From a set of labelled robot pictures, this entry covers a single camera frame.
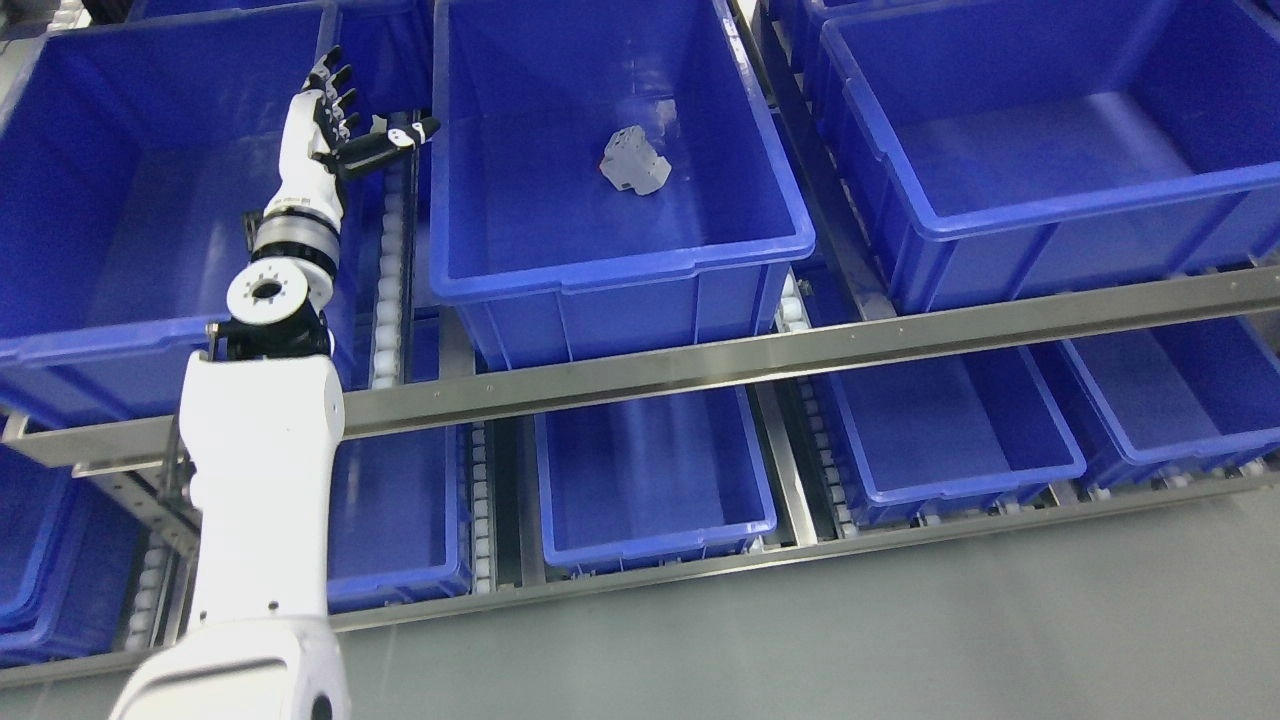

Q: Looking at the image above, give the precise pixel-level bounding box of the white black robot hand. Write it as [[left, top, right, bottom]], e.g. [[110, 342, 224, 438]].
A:
[[262, 45, 442, 231]]

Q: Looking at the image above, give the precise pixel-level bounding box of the grey red circuit breaker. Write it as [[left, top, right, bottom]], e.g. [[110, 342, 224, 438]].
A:
[[596, 126, 672, 196]]

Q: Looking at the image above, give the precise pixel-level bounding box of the large blue bin left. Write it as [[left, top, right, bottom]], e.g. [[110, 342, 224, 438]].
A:
[[1, 3, 338, 429]]

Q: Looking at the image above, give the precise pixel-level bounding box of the large blue bin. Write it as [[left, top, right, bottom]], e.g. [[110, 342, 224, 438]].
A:
[[429, 1, 817, 372], [813, 1, 1279, 314], [1, 3, 338, 429]]

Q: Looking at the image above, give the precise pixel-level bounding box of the large blue bin centre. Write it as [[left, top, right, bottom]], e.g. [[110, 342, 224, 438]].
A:
[[429, 1, 817, 372]]

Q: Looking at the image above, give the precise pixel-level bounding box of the lower blue bin left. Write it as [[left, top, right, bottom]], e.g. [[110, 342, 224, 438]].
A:
[[326, 427, 474, 614]]

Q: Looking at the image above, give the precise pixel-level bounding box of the lower blue bin centre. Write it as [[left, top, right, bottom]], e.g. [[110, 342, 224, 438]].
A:
[[534, 387, 778, 577]]

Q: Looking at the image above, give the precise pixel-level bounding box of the large blue bin right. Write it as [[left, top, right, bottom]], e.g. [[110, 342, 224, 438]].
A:
[[813, 1, 1279, 314]]

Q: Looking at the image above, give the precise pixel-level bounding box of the lower blue bin far right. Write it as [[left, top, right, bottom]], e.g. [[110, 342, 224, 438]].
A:
[[1030, 316, 1279, 489]]

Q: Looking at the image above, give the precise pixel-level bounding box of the steel shelf rail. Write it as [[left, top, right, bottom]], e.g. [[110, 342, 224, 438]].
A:
[[0, 264, 1280, 471]]

